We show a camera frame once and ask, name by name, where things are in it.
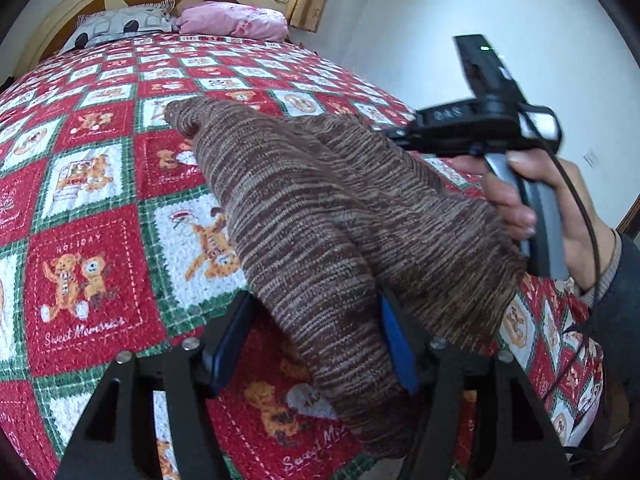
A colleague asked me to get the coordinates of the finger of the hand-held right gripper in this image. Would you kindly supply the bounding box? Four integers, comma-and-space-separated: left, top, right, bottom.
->
381, 127, 418, 153

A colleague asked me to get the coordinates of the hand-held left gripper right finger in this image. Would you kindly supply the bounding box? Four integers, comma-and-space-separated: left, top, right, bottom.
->
377, 287, 573, 480

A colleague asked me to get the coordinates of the person's right hand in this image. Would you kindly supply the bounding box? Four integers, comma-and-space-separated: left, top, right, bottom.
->
451, 152, 620, 295

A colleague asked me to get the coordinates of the brown knit sweater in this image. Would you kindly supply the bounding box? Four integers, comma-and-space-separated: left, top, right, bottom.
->
164, 96, 529, 460

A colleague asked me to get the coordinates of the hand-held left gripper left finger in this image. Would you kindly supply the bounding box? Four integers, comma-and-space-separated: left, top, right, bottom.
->
56, 290, 258, 480

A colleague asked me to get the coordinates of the grey patterned pillow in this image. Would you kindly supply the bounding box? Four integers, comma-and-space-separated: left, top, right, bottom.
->
60, 0, 177, 51

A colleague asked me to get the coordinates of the pink pillow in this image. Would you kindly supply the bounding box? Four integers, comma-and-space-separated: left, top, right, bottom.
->
174, 1, 290, 44

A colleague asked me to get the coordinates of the red printed quilt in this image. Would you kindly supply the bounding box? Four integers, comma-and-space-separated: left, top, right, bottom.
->
0, 32, 608, 480

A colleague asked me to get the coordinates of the person's right forearm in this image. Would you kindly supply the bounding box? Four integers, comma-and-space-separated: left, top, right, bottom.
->
560, 230, 640, 463

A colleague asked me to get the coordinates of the brown wooden door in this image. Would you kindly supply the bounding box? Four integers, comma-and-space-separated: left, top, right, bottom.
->
617, 195, 640, 242

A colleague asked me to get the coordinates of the black cable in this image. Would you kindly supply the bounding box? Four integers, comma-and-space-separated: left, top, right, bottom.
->
515, 102, 607, 461

